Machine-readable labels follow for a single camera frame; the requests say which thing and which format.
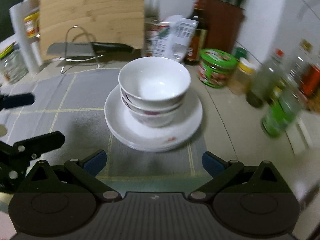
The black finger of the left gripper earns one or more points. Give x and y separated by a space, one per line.
13 101

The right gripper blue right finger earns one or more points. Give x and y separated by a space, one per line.
222 173

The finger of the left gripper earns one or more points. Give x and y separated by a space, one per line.
33 148

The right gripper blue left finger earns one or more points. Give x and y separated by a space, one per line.
84 173

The white plate fruit print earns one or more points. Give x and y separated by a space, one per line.
146 134
117 115
157 147

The white bowl pink flowers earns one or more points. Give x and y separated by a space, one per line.
149 109

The glass jar yellow lid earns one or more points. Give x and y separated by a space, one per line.
13 67

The white paper towel roll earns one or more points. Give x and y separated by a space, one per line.
29 49

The grey checked table mat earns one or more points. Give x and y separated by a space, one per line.
74 104

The yellow lid spice jar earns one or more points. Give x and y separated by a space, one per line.
241 78

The cooking oil bottle yellow label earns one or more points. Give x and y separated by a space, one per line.
31 17

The green lidded round tub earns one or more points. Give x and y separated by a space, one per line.
215 67

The clear bottle red cap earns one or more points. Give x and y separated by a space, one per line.
265 80

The dark soy sauce bottle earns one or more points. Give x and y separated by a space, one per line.
193 54

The bamboo cutting board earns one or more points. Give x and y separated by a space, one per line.
120 21

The white plastic food bag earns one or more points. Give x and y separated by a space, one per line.
170 38

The brown knife block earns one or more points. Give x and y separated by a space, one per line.
224 21

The kitchen knife black handle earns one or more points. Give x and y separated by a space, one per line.
59 48

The metal wire rack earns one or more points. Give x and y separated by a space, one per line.
78 49

